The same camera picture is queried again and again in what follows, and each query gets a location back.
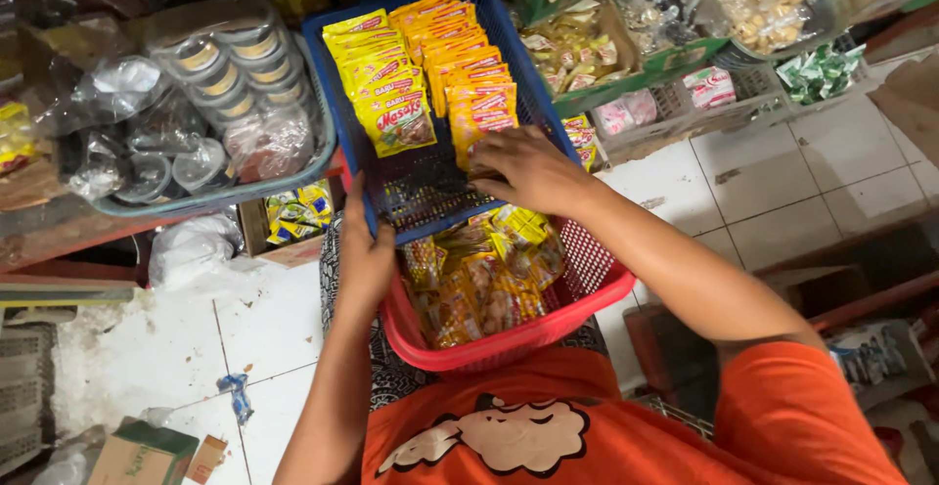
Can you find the person's left fingers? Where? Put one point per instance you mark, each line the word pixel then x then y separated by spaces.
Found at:
pixel 356 203

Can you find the dark wooden bench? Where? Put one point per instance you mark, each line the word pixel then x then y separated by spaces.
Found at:
pixel 843 287

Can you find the green cardboard tray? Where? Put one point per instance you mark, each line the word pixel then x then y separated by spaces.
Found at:
pixel 660 67

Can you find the white plastic bag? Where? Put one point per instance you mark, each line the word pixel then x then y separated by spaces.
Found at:
pixel 192 247

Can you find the clear plastic cups bundle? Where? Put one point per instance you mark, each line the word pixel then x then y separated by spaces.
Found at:
pixel 172 169

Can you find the yellow snack packets bundle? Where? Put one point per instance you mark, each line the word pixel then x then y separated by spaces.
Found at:
pixel 15 137

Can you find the white pink packet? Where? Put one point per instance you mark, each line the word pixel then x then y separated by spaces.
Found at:
pixel 709 87

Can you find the person's left hand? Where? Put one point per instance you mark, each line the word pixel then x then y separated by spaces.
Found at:
pixel 367 265

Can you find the row of orange seasoning packets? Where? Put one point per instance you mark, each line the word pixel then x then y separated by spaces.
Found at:
pixel 462 52

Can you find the pink sachets bundle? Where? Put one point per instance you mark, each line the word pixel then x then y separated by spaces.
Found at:
pixel 623 111

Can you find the hanging yellow red sachets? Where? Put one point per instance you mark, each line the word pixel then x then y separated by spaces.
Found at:
pixel 581 139

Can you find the heap of yellowish candy packets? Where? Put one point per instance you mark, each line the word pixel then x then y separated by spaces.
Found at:
pixel 576 49

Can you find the row of yellow seasoning packets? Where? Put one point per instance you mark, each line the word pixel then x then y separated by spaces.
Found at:
pixel 385 96

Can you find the blue plastic mesh basket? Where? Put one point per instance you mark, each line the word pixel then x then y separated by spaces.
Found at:
pixel 425 184

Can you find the grey-blue plastic basket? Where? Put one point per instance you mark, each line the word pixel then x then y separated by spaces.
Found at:
pixel 220 195

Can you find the blue plastic wrapper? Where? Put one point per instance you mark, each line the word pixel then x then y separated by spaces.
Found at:
pixel 238 397

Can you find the clear bag of dark snacks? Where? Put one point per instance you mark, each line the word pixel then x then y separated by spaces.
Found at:
pixel 649 8

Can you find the heap of mixed seasoning packets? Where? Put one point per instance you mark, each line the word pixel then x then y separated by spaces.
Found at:
pixel 484 287

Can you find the brown cardboard box green flap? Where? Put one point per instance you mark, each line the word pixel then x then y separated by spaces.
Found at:
pixel 143 456

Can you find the brown cardboard sheet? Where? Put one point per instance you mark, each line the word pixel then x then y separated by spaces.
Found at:
pixel 909 100

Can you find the red plastic mesh basket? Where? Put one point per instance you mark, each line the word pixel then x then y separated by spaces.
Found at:
pixel 587 269

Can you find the white plastic mesh basket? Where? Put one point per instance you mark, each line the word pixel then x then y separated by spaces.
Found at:
pixel 755 100

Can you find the person's right hand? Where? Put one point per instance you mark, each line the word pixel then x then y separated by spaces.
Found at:
pixel 539 173

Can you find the blue white printed packet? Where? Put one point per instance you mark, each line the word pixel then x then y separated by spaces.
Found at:
pixel 869 359

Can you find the wooden shelf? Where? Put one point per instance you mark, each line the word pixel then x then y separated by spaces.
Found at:
pixel 51 232

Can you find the bag of round lidded containers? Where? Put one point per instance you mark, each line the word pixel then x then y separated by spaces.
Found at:
pixel 235 67

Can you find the orange printed t-shirt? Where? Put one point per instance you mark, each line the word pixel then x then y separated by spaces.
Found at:
pixel 660 426

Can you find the heap of green white sachets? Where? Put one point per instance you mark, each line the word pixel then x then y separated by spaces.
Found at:
pixel 818 73

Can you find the single orange seasoning sachet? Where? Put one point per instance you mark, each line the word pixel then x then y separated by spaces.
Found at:
pixel 480 120

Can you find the pinkish filled plastic bag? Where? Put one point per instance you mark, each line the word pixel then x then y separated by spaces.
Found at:
pixel 268 144

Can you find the grey plastic crate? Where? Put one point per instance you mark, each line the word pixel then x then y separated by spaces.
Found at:
pixel 26 397

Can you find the torn cardboard piece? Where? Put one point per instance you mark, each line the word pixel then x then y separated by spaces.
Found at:
pixel 207 458

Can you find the cardboard box of green-yellow packets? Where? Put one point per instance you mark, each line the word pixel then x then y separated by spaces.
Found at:
pixel 297 213

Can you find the crumpled clear plastic bag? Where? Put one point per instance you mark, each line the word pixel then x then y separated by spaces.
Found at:
pixel 121 85

